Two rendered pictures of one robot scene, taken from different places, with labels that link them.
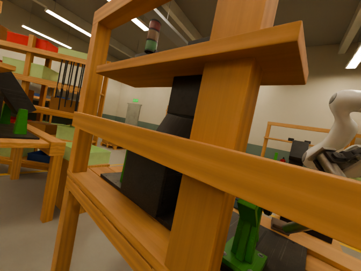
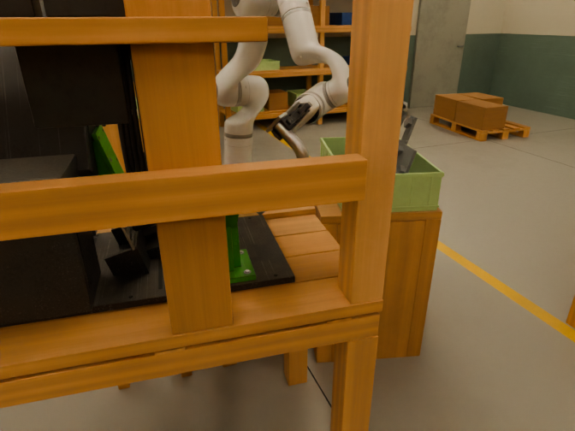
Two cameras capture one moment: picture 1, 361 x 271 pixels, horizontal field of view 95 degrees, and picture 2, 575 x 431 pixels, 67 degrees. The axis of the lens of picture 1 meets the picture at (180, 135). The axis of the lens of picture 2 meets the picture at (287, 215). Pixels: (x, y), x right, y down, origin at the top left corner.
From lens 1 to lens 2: 0.55 m
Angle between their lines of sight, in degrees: 58
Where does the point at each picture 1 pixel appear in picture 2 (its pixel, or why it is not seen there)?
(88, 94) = not seen: outside the picture
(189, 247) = (201, 292)
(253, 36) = (218, 26)
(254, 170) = (261, 181)
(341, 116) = not seen: hidden behind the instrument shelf
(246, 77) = (210, 70)
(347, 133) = (259, 47)
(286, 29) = (254, 25)
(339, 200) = (321, 179)
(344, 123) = not seen: hidden behind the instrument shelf
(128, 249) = (94, 372)
